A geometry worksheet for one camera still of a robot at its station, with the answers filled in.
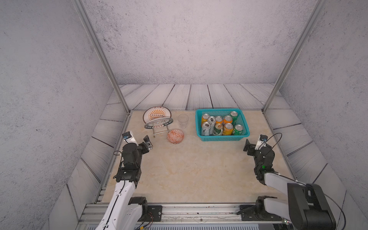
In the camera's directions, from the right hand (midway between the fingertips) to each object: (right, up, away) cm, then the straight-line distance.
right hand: (256, 140), depth 87 cm
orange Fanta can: (-20, +13, +14) cm, 27 cm away
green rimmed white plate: (-61, +10, +12) cm, 63 cm away
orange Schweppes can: (-14, +6, +9) cm, 18 cm away
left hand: (-66, +2, -7) cm, 66 cm away
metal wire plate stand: (-62, +5, +21) cm, 66 cm away
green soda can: (-8, +5, +9) cm, 13 cm away
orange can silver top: (-13, +13, +15) cm, 23 cm away
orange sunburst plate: (-63, +17, +12) cm, 67 cm away
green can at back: (-8, +16, +17) cm, 25 cm away
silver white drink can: (-30, +8, +7) cm, 31 cm away
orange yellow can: (-29, +14, +15) cm, 35 cm away
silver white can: (-25, +12, +9) cm, 30 cm away
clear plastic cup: (-45, +13, +23) cm, 52 cm away
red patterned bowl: (-50, +1, +15) cm, 52 cm away
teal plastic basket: (-3, +12, +17) cm, 21 cm away
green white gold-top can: (-21, +6, +9) cm, 24 cm away
